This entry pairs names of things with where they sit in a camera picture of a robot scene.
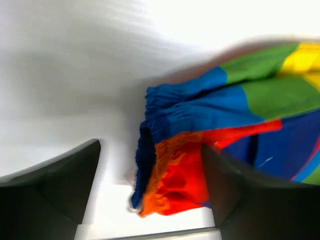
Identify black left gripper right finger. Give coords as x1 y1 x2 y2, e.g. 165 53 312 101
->
201 144 320 240

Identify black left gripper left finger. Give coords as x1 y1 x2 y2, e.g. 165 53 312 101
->
0 139 101 240

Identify aluminium front table rail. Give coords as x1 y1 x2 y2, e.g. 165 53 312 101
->
104 226 220 240

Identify rainbow striped shorts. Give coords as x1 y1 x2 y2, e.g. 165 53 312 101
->
129 42 320 217

